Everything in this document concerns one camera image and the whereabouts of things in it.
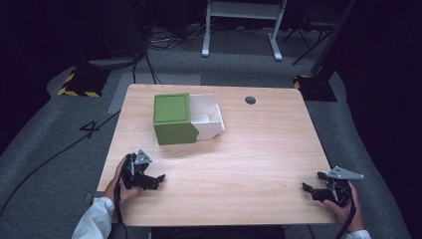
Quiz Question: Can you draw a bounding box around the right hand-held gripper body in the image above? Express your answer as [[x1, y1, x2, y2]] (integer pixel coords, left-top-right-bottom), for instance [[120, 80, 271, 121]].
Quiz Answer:
[[325, 165, 365, 209]]

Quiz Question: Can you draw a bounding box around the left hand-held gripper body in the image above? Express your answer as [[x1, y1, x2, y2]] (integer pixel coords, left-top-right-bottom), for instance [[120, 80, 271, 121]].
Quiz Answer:
[[120, 148, 153, 190]]

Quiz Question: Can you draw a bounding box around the green storage box casing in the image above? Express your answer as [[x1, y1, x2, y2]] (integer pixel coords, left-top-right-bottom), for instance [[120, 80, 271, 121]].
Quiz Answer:
[[152, 93, 200, 146]]

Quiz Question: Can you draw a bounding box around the white plastic drawer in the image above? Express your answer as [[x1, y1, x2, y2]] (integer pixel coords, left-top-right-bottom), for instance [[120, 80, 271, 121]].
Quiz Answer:
[[188, 94, 226, 141]]

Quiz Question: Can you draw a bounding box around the person's left hand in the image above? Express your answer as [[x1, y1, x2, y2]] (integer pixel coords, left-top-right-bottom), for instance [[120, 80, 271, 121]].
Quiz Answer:
[[104, 155, 143, 203]]

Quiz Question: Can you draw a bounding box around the person's right hand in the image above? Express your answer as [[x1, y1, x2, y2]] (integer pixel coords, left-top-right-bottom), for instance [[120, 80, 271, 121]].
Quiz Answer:
[[322, 180, 366, 234]]

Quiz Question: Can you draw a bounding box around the black chair armrest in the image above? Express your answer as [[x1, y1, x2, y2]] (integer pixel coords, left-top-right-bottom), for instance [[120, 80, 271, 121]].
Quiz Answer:
[[106, 222, 129, 239]]

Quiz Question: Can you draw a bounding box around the black yellow striped stand base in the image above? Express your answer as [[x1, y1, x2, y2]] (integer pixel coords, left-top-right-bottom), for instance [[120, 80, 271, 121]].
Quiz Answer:
[[57, 67, 111, 99], [293, 74, 338, 103]]

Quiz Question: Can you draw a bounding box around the grey round stand base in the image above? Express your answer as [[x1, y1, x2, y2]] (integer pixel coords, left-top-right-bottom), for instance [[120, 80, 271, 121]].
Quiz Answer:
[[87, 56, 137, 72]]

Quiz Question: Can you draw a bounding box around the black tripod stand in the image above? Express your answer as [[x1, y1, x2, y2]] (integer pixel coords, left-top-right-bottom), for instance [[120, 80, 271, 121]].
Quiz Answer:
[[282, 13, 334, 67]]

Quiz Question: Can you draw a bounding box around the dark metal stand pole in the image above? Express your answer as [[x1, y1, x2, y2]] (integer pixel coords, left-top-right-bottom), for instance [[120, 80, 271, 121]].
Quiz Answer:
[[310, 0, 358, 78]]

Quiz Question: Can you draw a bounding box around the right hand-held gripper black cable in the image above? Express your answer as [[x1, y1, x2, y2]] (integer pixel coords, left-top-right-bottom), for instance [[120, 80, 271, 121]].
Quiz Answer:
[[334, 194, 358, 239]]

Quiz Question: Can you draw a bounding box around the hand-held gripper black cable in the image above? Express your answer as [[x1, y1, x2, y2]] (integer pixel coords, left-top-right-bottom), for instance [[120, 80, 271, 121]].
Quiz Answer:
[[334, 194, 358, 239], [112, 178, 123, 224]]

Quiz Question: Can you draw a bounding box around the left hand-held gripper black cable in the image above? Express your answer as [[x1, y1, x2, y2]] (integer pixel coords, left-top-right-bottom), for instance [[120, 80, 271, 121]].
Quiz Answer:
[[112, 178, 123, 224]]

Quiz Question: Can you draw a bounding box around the long black floor cable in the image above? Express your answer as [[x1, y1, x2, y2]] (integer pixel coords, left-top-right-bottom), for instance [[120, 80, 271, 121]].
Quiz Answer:
[[0, 110, 121, 218]]

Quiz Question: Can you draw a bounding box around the bundle of black floor cables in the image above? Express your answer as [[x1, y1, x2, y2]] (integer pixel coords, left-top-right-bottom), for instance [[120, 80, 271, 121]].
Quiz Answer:
[[131, 23, 207, 86]]

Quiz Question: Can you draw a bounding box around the white metal table frame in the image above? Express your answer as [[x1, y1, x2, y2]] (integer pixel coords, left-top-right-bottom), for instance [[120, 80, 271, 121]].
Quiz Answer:
[[201, 0, 289, 63]]

